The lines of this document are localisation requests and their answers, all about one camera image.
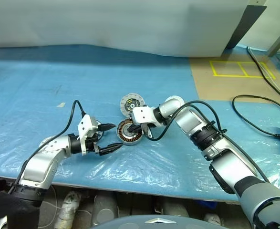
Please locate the black fabric shoulder cover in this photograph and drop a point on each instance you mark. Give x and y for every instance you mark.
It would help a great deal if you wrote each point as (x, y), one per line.
(13, 212)

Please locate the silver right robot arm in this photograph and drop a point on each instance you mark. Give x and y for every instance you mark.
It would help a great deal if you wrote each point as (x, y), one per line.
(232, 162)

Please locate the small beige tape piece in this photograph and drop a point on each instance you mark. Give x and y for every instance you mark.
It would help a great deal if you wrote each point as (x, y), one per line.
(61, 104)

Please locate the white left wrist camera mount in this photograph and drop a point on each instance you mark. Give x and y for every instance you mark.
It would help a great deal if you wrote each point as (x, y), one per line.
(85, 126)

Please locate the small white rounded shape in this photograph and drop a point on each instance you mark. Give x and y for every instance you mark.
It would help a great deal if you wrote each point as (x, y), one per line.
(212, 218)

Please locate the white backdrop board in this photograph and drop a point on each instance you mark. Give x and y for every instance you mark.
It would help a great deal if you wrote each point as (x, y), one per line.
(106, 23)

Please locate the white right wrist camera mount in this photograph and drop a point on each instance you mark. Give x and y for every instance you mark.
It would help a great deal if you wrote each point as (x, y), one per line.
(144, 115)

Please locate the grey robot torso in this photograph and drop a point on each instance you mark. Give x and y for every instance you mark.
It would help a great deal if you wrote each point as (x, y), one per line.
(154, 223)

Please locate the brown cardboard sheet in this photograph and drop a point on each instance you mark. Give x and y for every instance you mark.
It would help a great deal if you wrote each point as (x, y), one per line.
(225, 88)

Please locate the round silver spoked rotor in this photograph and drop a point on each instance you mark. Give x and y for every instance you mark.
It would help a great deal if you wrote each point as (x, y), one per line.
(127, 103)

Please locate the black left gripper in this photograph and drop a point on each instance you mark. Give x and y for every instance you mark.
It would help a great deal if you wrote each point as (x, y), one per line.
(92, 143)

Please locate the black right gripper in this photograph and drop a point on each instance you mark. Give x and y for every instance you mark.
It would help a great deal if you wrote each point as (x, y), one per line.
(146, 128)

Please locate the blue plastic table cover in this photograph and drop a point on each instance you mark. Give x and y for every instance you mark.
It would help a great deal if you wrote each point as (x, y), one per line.
(106, 78)

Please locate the silver motor housing copper windings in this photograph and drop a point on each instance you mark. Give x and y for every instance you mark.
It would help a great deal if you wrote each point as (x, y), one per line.
(125, 137)

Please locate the grey rounded shape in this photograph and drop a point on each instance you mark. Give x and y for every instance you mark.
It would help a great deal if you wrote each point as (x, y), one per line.
(170, 208)
(105, 207)

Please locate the dark board support strut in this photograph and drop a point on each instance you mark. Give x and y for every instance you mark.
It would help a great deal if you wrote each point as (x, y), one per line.
(247, 23)

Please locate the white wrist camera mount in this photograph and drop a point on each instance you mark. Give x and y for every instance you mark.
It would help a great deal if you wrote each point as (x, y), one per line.
(144, 115)
(85, 126)

